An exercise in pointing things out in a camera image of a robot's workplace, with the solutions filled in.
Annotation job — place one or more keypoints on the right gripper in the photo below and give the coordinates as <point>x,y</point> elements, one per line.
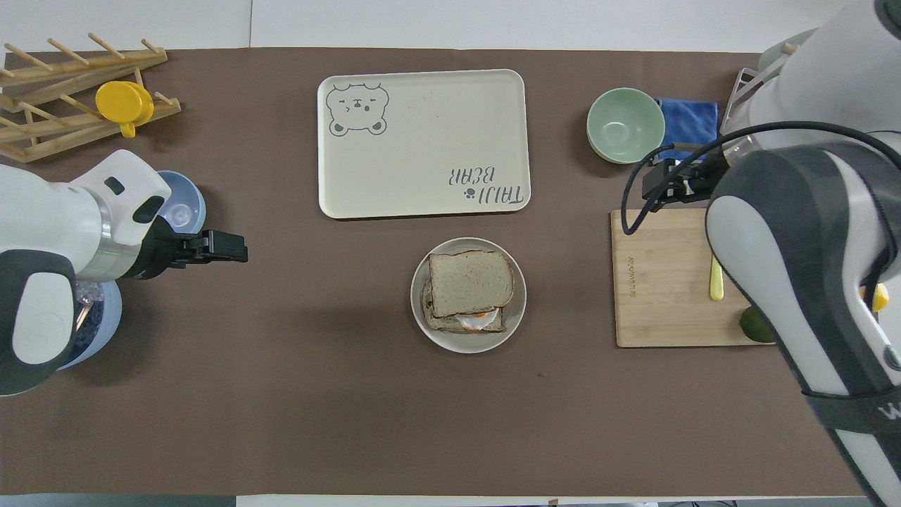
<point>704,181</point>

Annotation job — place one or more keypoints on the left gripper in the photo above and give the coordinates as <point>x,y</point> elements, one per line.
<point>160,250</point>

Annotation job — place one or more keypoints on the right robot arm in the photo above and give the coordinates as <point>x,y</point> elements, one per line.
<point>802,232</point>

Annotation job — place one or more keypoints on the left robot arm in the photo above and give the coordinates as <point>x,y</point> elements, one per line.
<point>42,225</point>

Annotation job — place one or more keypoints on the blue plate with items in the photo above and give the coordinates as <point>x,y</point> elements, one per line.
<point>102,317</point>

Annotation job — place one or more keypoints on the grey round plate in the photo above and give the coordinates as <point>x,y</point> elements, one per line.
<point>433,336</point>

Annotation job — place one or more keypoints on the light blue bowl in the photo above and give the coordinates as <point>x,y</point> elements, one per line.
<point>184,204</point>

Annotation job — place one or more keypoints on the blue cloth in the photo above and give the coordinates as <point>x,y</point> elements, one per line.
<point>693,123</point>

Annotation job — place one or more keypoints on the light green bowl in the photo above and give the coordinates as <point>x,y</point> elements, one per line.
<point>625,123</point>

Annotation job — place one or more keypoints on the wooden cutting board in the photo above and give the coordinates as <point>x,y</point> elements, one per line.
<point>662,296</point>

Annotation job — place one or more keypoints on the pale yellow utensil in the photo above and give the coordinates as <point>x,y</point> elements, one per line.
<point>716,285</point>

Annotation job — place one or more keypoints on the yellow cup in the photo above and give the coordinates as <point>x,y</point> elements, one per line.
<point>124,103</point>

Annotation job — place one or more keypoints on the green avocado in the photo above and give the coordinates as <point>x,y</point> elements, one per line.
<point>753,325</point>

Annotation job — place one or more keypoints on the wooden dish rack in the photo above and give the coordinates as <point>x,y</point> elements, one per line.
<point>49,70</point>

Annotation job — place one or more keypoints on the brown bread slice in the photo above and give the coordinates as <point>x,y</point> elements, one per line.
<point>470,282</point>
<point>440,322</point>

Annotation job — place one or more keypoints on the fried egg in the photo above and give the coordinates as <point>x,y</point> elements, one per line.
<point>479,320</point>

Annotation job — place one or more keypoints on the cream tray with bear print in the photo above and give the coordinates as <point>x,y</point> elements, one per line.
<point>429,134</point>

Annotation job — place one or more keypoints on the yellow fruit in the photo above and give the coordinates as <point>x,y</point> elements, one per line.
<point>878,297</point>

